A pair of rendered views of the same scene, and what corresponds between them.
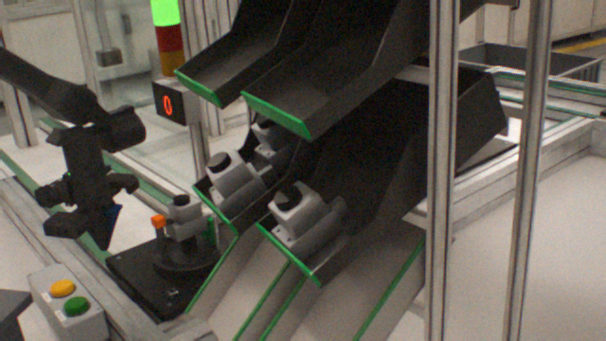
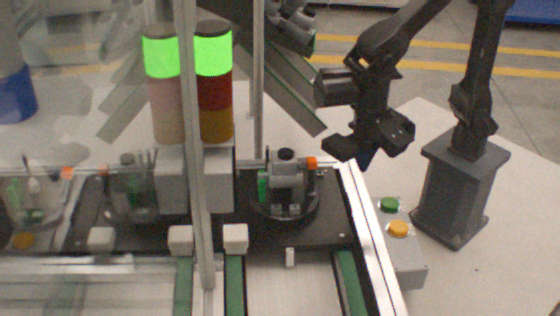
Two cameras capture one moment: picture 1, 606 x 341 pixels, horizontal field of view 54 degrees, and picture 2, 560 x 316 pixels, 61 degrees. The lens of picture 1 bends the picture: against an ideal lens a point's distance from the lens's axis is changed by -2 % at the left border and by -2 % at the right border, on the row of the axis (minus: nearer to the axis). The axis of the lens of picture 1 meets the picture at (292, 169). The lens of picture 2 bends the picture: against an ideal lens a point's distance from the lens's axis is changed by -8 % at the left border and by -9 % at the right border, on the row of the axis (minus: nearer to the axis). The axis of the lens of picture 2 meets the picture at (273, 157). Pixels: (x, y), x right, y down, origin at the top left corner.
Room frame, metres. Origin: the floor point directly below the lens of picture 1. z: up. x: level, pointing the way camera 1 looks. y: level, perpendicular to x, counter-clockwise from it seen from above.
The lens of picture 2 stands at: (1.62, 0.60, 1.64)
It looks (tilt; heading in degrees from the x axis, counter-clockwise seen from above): 36 degrees down; 212
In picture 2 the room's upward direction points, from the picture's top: 1 degrees clockwise
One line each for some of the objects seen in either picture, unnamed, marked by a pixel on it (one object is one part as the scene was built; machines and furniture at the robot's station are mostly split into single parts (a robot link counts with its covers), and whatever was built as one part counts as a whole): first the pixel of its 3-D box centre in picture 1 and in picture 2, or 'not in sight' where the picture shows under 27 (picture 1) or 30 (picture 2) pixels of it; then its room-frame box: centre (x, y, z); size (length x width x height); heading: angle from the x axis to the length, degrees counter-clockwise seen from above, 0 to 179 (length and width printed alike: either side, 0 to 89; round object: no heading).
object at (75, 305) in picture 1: (77, 307); (389, 206); (0.83, 0.38, 0.96); 0.04 x 0.04 x 0.02
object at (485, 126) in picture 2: not in sight; (476, 114); (0.69, 0.48, 1.15); 0.09 x 0.07 x 0.06; 47
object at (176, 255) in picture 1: (190, 253); (284, 199); (0.95, 0.20, 0.98); 0.14 x 0.14 x 0.02
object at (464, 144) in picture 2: not in sight; (469, 137); (0.69, 0.48, 1.09); 0.07 x 0.07 x 0.06; 74
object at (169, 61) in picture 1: (172, 62); (214, 118); (1.17, 0.22, 1.28); 0.05 x 0.05 x 0.05
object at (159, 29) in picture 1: (169, 36); (213, 85); (1.17, 0.22, 1.33); 0.05 x 0.05 x 0.05
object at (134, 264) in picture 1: (192, 262); (283, 206); (0.95, 0.20, 0.96); 0.24 x 0.24 x 0.02; 37
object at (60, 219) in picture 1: (90, 188); (369, 120); (0.86, 0.32, 1.16); 0.19 x 0.06 x 0.08; 161
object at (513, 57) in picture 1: (514, 81); not in sight; (2.67, -1.07, 0.73); 0.62 x 0.42 x 0.23; 37
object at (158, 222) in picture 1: (164, 234); (307, 175); (0.92, 0.23, 1.04); 0.04 x 0.02 x 0.08; 127
